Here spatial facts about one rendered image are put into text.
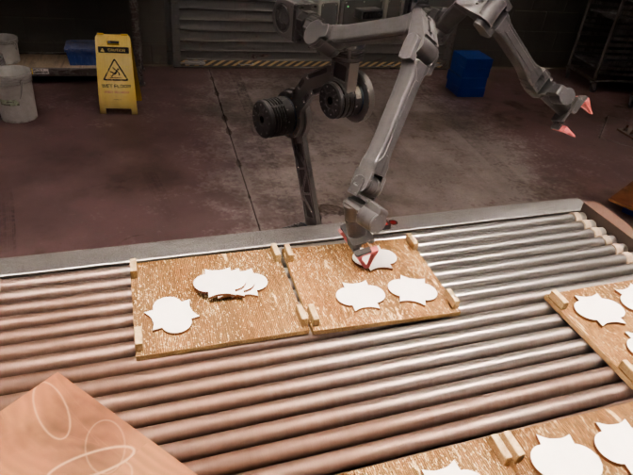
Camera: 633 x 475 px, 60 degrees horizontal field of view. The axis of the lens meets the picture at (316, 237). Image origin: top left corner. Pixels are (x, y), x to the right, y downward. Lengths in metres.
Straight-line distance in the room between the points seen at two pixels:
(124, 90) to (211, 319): 3.69
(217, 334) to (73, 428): 0.42
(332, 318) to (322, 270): 0.19
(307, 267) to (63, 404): 0.75
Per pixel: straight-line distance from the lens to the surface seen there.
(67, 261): 1.67
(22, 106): 4.90
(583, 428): 1.38
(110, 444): 1.06
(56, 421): 1.12
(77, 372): 1.35
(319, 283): 1.52
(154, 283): 1.52
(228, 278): 1.48
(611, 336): 1.65
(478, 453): 1.24
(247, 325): 1.38
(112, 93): 4.94
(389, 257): 1.64
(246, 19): 6.08
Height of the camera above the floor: 1.89
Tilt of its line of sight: 34 degrees down
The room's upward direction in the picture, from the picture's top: 6 degrees clockwise
